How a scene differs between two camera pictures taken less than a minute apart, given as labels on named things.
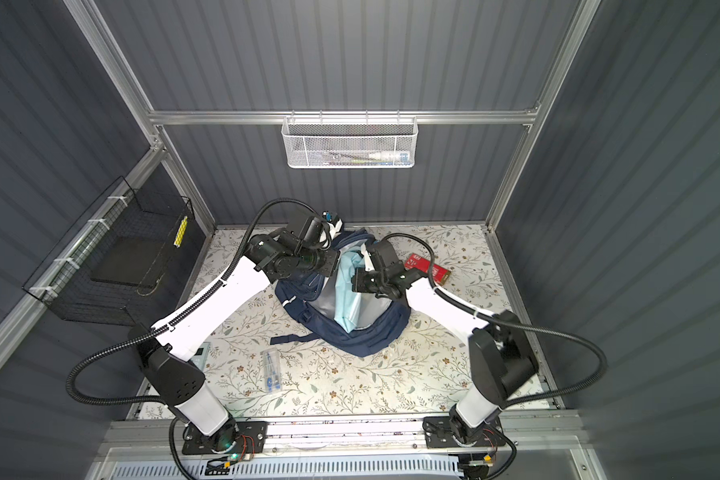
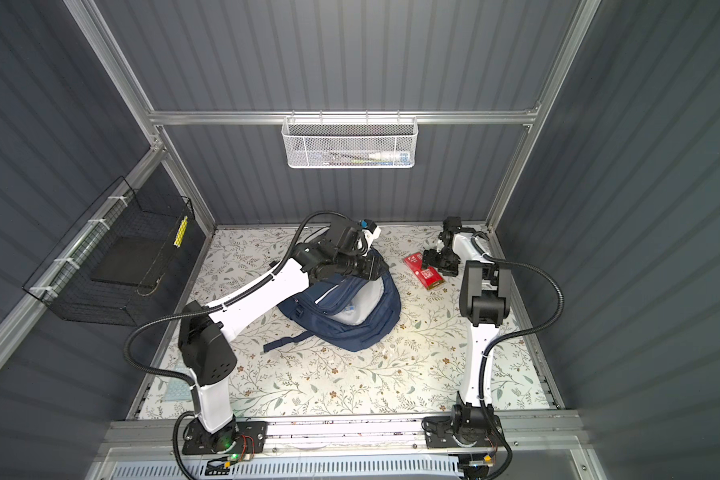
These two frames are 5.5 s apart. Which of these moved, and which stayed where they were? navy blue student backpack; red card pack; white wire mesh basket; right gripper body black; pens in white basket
Moved: navy blue student backpack; right gripper body black
Stayed: pens in white basket; white wire mesh basket; red card pack
